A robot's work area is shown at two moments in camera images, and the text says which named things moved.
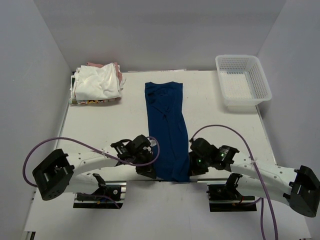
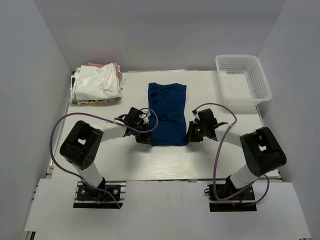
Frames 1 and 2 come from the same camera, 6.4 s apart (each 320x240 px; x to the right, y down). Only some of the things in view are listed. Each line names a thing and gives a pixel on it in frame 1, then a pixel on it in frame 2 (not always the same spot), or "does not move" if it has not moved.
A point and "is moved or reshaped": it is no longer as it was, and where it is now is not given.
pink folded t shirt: [93, 64] does not move
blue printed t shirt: [167, 127] is moved or reshaped
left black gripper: [146, 170] -> [144, 137]
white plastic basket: [242, 80] does not move
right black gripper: [195, 170] -> [193, 135]
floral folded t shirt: [84, 102] does not move
